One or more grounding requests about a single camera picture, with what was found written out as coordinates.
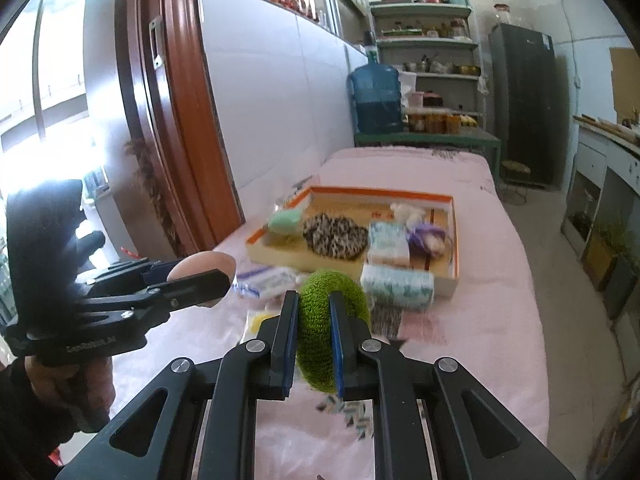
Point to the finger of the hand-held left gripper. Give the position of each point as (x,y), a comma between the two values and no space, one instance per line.
(195,287)
(150,272)

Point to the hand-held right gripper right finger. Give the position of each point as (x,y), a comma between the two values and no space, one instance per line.
(337,345)

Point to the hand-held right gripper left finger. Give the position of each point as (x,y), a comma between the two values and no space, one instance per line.
(290,345)

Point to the green knitted scrunchie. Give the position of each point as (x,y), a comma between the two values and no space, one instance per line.
(314,340)

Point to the peach makeup sponge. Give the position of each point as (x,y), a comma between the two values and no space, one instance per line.
(200,262)

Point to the small yellow packet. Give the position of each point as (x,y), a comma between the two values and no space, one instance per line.
(257,322)

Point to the white blue wipes packet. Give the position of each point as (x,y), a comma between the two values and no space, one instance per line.
(265,280)

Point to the floral tissue packet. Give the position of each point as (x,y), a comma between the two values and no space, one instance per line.
(387,242)
(397,285)

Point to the orange cardboard box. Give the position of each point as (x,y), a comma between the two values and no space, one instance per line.
(280,255)

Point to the leopard print scrunchie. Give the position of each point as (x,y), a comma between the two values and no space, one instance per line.
(332,237)

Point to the mint green makeup sponge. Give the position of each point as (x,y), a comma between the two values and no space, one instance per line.
(285,221)

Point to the purple organza pouch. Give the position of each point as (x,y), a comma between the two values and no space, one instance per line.
(427,240)

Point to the white plush bear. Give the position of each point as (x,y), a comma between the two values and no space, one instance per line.
(407,212)

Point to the person's left hand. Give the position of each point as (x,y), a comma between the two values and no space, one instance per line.
(75,390)

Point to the brown feather duster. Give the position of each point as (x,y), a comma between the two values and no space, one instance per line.
(145,170)

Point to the row of amber jars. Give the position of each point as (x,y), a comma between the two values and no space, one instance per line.
(435,122)

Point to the green table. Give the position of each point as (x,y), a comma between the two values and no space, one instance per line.
(475,137)

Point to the round wicker stool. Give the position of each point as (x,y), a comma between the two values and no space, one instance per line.
(515,166)

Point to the blue water jug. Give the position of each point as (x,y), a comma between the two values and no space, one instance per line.
(375,95)

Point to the yellow planter box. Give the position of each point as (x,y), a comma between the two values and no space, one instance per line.
(600,255)

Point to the dark planter box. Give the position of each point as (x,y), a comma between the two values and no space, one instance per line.
(622,280)

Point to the dark refrigerator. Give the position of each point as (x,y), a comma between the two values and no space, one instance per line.
(522,100)

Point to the white kitchen counter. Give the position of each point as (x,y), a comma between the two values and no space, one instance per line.
(595,160)

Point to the metal shelf rack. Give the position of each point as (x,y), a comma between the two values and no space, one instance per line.
(425,10)

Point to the glass jar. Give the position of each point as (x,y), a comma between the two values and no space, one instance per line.
(501,12)

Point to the cardboard sheet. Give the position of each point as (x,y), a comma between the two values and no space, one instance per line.
(627,80)

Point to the brown wooden door frame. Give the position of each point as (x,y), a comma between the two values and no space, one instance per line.
(175,110)

